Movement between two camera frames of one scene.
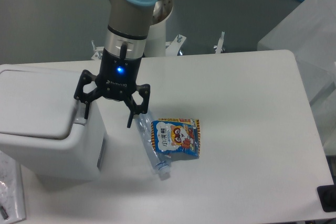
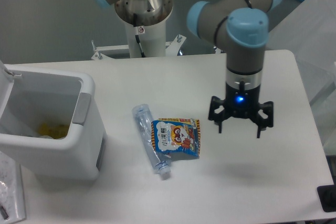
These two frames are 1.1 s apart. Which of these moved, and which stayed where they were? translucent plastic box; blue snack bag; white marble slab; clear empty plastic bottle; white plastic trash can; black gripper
Moved: black gripper; white plastic trash can
Stayed: blue snack bag; white marble slab; translucent plastic box; clear empty plastic bottle
